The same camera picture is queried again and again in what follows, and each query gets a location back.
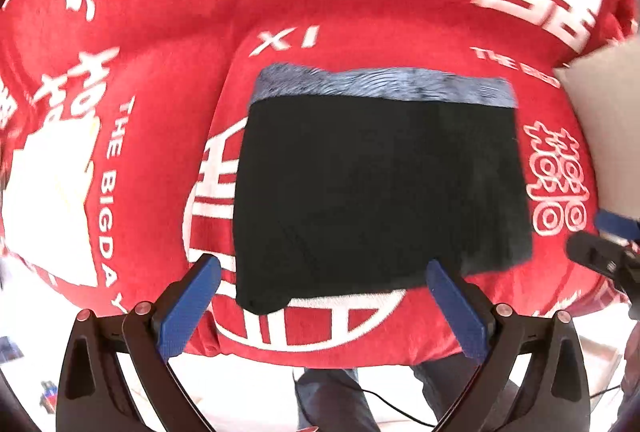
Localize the small dark object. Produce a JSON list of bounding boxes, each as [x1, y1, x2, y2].
[[0, 337, 24, 364]]

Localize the beige cloth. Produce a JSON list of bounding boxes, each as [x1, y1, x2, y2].
[[552, 30, 640, 225]]

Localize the black cable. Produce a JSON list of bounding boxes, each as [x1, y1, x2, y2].
[[359, 384, 622, 429]]

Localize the person's right leg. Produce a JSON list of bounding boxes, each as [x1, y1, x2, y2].
[[411, 360, 460, 425]]

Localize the black pants with grey waistband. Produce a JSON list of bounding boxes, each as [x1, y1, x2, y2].
[[232, 64, 535, 315]]

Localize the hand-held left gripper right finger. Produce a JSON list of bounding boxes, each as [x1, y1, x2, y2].
[[426, 258, 591, 432]]

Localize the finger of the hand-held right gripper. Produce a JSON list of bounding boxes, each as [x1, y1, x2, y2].
[[566, 232, 632, 273], [596, 209, 640, 241]]

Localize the small colourful object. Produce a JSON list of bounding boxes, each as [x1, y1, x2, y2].
[[39, 379, 61, 414]]

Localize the person's left leg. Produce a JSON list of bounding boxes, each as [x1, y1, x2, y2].
[[294, 366, 383, 432]]

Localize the white cloth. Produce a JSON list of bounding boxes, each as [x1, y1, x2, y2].
[[0, 116, 103, 289]]

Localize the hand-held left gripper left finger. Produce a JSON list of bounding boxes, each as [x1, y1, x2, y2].
[[56, 254, 222, 432]]

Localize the person's leg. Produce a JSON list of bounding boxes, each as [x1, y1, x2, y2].
[[411, 360, 460, 425], [294, 366, 383, 432]]

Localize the red printed blanket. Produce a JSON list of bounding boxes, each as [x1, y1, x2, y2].
[[0, 0, 640, 370]]

